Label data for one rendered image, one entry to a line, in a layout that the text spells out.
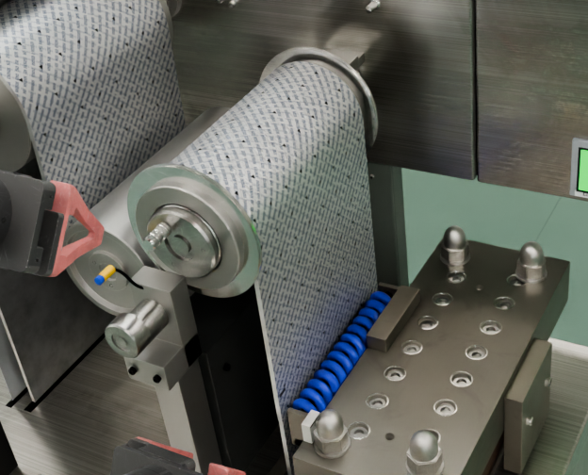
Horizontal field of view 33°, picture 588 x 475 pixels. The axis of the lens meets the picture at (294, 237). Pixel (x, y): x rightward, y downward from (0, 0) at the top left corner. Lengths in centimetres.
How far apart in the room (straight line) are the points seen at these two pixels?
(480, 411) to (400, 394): 8
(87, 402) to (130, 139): 37
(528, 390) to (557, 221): 205
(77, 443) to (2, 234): 59
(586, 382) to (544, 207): 192
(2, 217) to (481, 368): 56
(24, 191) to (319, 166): 37
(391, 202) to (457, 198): 196
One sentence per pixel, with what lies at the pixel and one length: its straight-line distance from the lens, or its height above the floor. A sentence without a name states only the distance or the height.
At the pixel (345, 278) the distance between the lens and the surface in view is 110.
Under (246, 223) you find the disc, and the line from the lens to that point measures 88.
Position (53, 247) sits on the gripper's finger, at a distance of 72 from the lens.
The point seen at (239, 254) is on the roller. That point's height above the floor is 125.
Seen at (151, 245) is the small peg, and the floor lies 127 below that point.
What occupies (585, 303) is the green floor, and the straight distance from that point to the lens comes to 279.
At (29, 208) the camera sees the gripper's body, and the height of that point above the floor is 141.
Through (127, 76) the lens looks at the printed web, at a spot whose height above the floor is 131.
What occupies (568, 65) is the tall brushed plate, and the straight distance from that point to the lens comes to 106.
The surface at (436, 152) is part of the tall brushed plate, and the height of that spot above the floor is 117.
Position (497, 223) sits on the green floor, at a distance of 308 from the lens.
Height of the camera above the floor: 177
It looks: 35 degrees down
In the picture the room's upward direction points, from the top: 8 degrees counter-clockwise
